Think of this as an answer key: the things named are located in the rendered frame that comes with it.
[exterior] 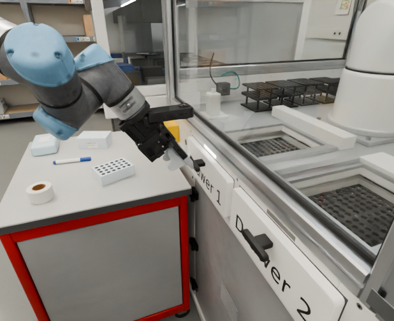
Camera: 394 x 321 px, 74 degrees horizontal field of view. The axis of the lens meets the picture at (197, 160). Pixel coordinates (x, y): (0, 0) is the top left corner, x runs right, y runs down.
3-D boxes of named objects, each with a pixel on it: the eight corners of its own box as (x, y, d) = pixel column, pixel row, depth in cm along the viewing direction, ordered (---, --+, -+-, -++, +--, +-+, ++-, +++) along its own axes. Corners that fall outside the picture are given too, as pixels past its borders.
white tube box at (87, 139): (78, 149, 114) (76, 137, 112) (85, 141, 122) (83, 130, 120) (107, 149, 115) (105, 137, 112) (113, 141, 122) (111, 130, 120)
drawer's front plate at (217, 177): (224, 218, 65) (227, 181, 60) (187, 165, 89) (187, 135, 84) (231, 217, 65) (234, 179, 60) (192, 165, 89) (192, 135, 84)
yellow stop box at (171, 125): (166, 144, 99) (166, 127, 96) (162, 137, 105) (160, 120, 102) (179, 142, 101) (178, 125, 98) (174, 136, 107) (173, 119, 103)
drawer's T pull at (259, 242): (262, 264, 43) (264, 258, 42) (240, 234, 49) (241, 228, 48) (281, 258, 44) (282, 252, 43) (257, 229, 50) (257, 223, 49)
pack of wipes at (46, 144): (57, 153, 110) (55, 144, 108) (32, 157, 107) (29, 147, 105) (60, 140, 123) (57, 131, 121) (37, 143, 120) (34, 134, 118)
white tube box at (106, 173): (102, 186, 88) (101, 176, 87) (92, 176, 94) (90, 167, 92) (135, 174, 96) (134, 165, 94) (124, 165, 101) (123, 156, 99)
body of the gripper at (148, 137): (148, 152, 70) (116, 119, 63) (173, 131, 70) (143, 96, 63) (153, 165, 63) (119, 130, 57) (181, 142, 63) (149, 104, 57)
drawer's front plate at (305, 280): (317, 351, 39) (336, 304, 34) (229, 225, 63) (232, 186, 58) (327, 346, 39) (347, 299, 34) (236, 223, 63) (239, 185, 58)
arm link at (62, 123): (13, 97, 42) (62, 55, 46) (37, 126, 52) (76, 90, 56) (53, 126, 42) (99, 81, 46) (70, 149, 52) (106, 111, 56)
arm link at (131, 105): (132, 81, 60) (137, 88, 54) (145, 97, 63) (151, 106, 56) (107, 102, 61) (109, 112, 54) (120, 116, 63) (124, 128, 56)
